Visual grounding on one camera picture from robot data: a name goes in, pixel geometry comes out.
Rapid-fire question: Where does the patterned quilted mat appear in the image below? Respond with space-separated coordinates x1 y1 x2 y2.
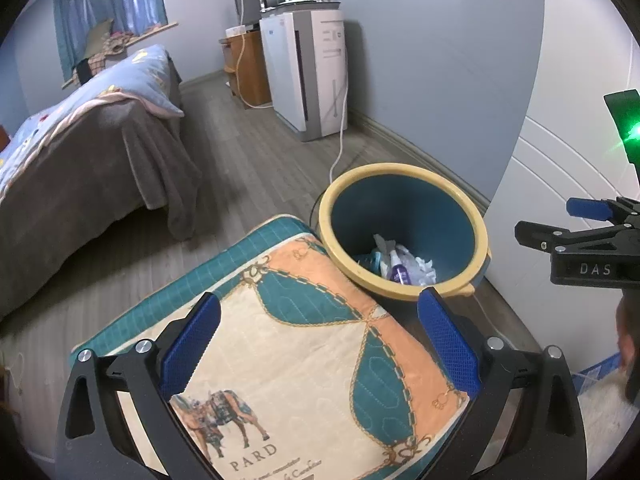
70 215 471 480

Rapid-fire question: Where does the wooden cabinet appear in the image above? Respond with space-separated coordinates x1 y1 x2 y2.
218 30 273 107

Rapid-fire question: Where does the white tissue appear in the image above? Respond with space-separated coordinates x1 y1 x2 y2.
372 234 439 286

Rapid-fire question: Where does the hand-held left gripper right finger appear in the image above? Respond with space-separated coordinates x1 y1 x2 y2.
417 287 587 480

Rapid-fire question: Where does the blue printed duvet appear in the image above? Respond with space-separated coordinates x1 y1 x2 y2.
0 44 185 201

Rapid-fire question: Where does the small purple bottle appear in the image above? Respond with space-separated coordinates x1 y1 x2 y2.
390 247 411 284

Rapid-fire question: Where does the black cable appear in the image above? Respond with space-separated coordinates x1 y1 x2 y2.
307 190 331 233

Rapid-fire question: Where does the white cable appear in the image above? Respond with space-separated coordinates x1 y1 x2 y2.
10 352 27 396
234 0 273 110
329 42 349 186

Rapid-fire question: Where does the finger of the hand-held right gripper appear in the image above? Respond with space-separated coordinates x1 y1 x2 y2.
515 219 626 257
566 196 626 222

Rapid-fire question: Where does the pile of clothes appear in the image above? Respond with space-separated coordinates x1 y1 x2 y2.
72 30 138 86

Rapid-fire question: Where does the teal bin with yellow rim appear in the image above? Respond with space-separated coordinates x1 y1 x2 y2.
318 162 493 303

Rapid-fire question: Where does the white air purifier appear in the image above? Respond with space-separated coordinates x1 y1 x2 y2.
259 6 349 142

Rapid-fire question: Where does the person's right hand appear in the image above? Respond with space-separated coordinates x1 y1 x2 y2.
616 300 640 403

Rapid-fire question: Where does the window sill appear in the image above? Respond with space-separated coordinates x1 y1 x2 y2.
61 21 179 88

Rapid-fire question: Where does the bed with blue quilt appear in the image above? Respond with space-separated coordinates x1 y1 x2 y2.
0 57 203 318

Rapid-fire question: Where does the olive cushion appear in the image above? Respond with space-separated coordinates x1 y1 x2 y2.
85 19 115 58

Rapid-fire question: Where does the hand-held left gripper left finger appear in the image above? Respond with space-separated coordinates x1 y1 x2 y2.
54 291 222 480

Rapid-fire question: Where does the blue curtain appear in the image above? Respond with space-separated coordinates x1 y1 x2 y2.
54 0 168 83

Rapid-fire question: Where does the white mat with blue edge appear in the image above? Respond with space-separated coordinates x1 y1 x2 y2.
575 352 640 466

